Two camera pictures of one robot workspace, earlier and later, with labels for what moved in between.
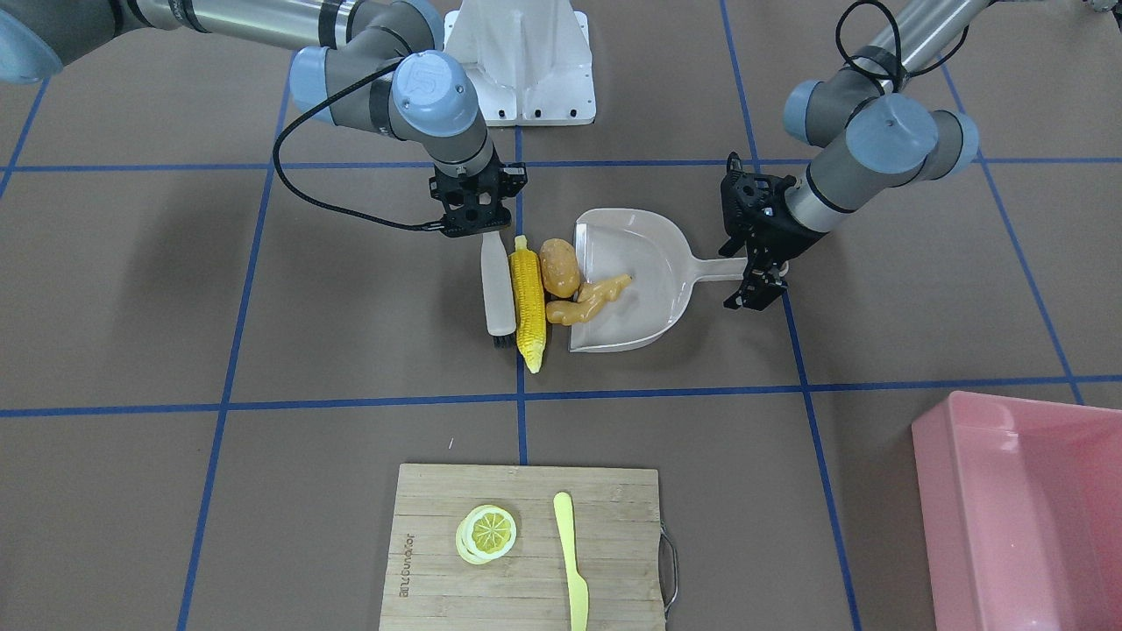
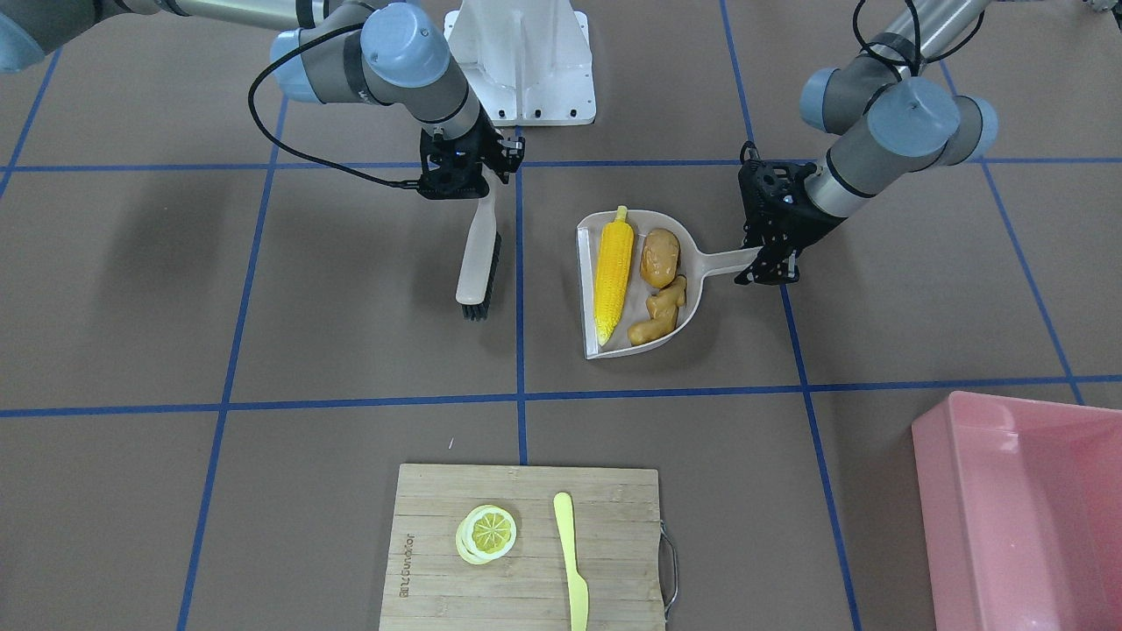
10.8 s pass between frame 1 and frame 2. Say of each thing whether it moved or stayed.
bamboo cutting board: stayed
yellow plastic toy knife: stayed
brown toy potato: moved
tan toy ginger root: moved
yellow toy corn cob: moved
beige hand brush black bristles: moved
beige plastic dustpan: stayed
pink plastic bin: stayed
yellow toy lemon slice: stayed
